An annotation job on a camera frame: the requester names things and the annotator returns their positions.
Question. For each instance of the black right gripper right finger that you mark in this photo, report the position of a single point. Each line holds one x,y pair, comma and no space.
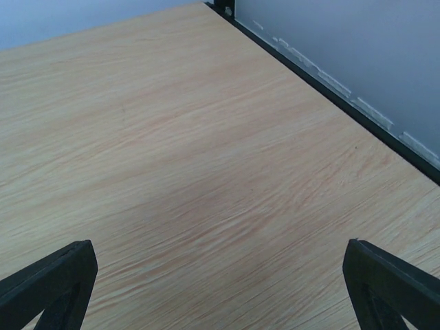
386,291

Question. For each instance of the black enclosure frame post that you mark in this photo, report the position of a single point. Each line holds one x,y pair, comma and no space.
223,7

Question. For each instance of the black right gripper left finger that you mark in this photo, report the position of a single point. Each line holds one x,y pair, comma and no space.
57,288

